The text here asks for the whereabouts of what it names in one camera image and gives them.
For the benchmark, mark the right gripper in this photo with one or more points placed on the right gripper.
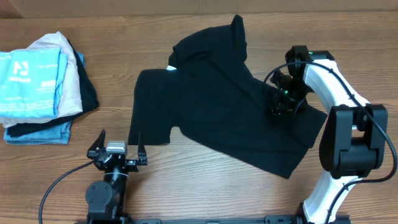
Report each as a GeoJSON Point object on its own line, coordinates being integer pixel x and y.
{"type": "Point", "coordinates": [277, 104]}

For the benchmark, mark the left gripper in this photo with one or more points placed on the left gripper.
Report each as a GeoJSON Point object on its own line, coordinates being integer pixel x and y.
{"type": "Point", "coordinates": [132, 165]}

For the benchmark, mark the black t-shirt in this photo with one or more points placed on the black t-shirt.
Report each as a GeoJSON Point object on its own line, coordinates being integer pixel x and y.
{"type": "Point", "coordinates": [211, 96]}

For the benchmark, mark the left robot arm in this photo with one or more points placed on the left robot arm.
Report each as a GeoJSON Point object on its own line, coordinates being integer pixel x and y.
{"type": "Point", "coordinates": [106, 198]}

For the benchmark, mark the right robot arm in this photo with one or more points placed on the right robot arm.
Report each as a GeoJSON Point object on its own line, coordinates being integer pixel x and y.
{"type": "Point", "coordinates": [354, 138]}

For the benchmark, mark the black folded shirt in stack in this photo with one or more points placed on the black folded shirt in stack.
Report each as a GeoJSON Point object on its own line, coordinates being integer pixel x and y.
{"type": "Point", "coordinates": [88, 99]}

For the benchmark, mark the blue denim folded garment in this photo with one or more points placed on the blue denim folded garment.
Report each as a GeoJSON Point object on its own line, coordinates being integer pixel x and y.
{"type": "Point", "coordinates": [59, 134]}

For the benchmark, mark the beige folded shirt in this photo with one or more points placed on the beige folded shirt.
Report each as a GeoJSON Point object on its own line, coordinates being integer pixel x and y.
{"type": "Point", "coordinates": [70, 100]}

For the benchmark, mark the light blue printed folded shirt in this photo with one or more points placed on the light blue printed folded shirt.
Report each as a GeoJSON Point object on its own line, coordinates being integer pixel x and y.
{"type": "Point", "coordinates": [32, 82]}

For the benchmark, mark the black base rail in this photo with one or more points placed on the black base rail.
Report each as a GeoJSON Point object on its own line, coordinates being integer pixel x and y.
{"type": "Point", "coordinates": [211, 221]}

